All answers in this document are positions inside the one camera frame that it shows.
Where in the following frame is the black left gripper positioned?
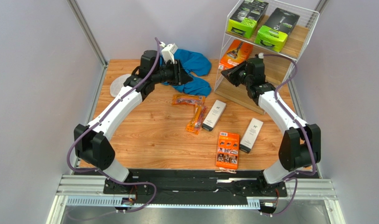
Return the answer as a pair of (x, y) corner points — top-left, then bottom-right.
(152, 60), (194, 87)

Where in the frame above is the orange Gillette Fusion5 box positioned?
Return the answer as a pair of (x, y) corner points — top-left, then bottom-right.
(219, 39), (254, 70)

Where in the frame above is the black green Gillette Labs box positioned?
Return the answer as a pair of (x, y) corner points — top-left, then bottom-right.
(254, 8), (300, 53)

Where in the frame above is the orange razor box back side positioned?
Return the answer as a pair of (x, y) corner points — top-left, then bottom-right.
(215, 131), (240, 170)

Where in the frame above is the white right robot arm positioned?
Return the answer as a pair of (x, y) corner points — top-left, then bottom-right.
(221, 55), (321, 186)

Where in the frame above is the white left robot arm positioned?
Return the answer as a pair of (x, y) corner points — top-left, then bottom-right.
(71, 46), (193, 182)

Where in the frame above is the black green box on shelf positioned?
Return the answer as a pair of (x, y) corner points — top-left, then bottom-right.
(227, 0), (269, 39)

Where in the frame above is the blue cloth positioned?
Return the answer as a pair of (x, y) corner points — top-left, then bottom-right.
(163, 49), (212, 97)

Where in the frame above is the orange razor bag horizontal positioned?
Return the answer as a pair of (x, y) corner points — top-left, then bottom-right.
(172, 94), (206, 105)

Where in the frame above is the white tall box near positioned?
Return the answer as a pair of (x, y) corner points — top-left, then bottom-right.
(201, 100), (227, 131)

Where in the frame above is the white tall box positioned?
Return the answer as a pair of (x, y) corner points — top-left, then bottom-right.
(201, 100), (227, 131)
(239, 118), (263, 154)

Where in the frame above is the orange razor bag vertical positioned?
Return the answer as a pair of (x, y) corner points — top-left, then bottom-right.
(185, 105), (207, 135)

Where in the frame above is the white tall box far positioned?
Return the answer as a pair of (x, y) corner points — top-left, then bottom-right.
(239, 118), (263, 154)

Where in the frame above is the white mesh laundry bag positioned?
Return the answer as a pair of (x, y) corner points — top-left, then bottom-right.
(110, 74), (131, 98)

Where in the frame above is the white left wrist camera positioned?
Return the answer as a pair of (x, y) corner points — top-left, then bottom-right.
(159, 42), (178, 64)

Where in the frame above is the white wire wooden shelf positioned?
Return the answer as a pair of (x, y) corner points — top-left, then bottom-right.
(214, 0), (320, 114)

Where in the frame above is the black mounting rail base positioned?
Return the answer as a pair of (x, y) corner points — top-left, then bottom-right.
(57, 168), (339, 215)

